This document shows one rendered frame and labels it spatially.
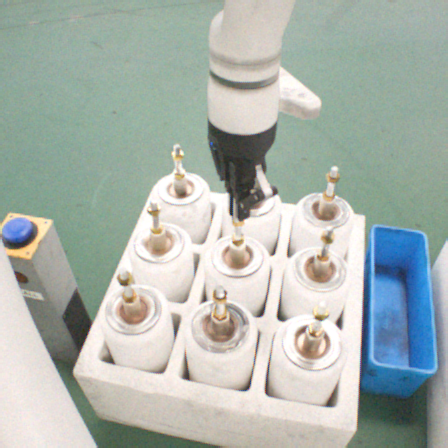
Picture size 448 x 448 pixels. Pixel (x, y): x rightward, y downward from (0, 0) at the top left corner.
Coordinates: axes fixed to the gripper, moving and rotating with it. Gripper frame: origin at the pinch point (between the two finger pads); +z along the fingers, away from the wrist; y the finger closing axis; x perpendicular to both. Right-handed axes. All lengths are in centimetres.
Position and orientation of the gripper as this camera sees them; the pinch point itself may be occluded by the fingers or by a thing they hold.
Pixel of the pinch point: (238, 205)
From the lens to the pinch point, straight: 61.5
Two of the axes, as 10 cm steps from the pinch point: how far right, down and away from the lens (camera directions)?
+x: 8.8, -3.5, 3.3
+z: -0.1, 6.7, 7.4
